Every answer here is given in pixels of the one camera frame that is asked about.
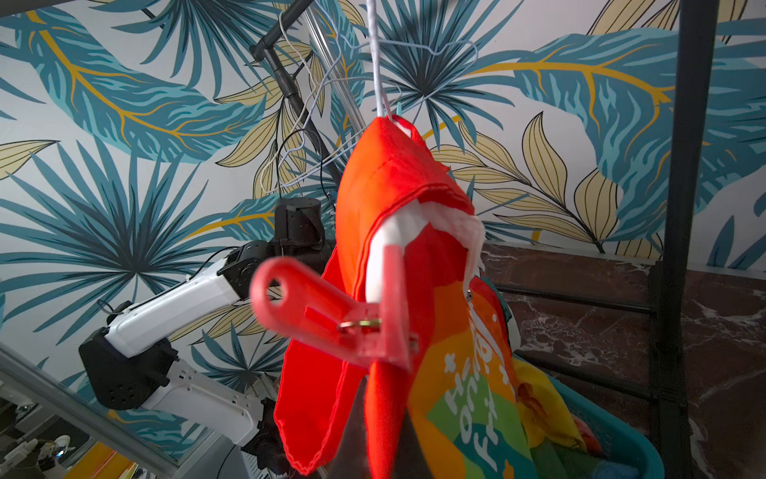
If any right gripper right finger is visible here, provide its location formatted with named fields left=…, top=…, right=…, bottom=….
left=394, top=412, right=433, bottom=479

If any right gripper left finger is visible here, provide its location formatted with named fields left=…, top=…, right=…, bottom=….
left=327, top=376, right=371, bottom=479

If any rainbow jacket red hood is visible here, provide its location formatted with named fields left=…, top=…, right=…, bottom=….
left=274, top=117, right=538, bottom=478

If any rainbow striped jacket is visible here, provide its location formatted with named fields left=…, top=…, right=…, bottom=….
left=513, top=358, right=640, bottom=478

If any pink clothespin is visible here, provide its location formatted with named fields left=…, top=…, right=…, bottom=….
left=249, top=245, right=417, bottom=372

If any light blue wire hanger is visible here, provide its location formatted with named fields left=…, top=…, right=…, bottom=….
left=304, top=8, right=480, bottom=175

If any white wire hanger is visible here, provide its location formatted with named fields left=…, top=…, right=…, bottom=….
left=365, top=0, right=411, bottom=137
left=249, top=1, right=365, bottom=193

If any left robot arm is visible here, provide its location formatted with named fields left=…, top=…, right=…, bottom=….
left=79, top=198, right=331, bottom=476

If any teal plastic basket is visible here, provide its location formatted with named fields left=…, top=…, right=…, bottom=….
left=550, top=377, right=665, bottom=479

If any black clothes rack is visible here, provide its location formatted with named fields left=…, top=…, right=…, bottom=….
left=247, top=0, right=722, bottom=479

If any left aluminium frame post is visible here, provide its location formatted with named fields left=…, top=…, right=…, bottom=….
left=303, top=1, right=366, bottom=142

